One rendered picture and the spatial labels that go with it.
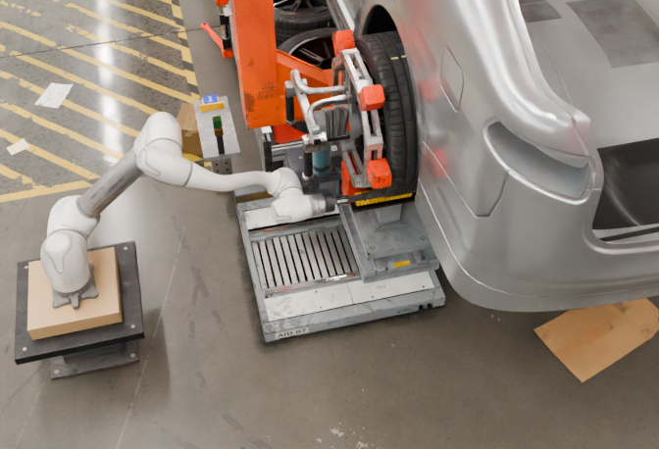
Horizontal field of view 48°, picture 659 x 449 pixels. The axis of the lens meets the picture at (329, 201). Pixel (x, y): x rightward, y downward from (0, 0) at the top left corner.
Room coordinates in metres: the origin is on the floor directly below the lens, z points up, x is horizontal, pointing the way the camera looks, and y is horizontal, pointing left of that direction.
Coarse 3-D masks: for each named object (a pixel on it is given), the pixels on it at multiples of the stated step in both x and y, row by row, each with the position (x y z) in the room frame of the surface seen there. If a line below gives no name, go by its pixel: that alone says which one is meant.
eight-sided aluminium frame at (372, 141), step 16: (336, 64) 2.48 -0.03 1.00; (352, 64) 2.32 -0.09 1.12; (336, 80) 2.52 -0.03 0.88; (352, 80) 2.25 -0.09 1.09; (368, 80) 2.22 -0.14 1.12; (368, 128) 2.08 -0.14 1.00; (352, 144) 2.41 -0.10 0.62; (368, 144) 2.04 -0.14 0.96; (368, 160) 2.04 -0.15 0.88; (352, 176) 2.21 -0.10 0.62
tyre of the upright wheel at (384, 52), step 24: (360, 48) 2.45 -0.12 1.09; (384, 48) 2.34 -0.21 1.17; (384, 72) 2.22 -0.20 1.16; (408, 72) 2.22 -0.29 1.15; (384, 96) 2.14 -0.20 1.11; (408, 96) 2.14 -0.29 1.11; (384, 120) 2.11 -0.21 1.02; (408, 120) 2.08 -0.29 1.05; (408, 144) 2.03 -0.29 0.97; (408, 168) 2.01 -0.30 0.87; (384, 192) 2.06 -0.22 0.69; (408, 192) 2.08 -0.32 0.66
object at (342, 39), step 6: (342, 30) 2.53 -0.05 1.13; (348, 30) 2.53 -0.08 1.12; (336, 36) 2.51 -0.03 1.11; (342, 36) 2.51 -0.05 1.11; (348, 36) 2.51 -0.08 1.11; (336, 42) 2.49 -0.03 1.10; (342, 42) 2.49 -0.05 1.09; (348, 42) 2.50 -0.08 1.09; (354, 42) 2.50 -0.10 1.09; (336, 48) 2.48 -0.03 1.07; (342, 48) 2.48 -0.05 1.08; (348, 48) 2.48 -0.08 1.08; (354, 48) 2.48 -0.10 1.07; (336, 54) 2.48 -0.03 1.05
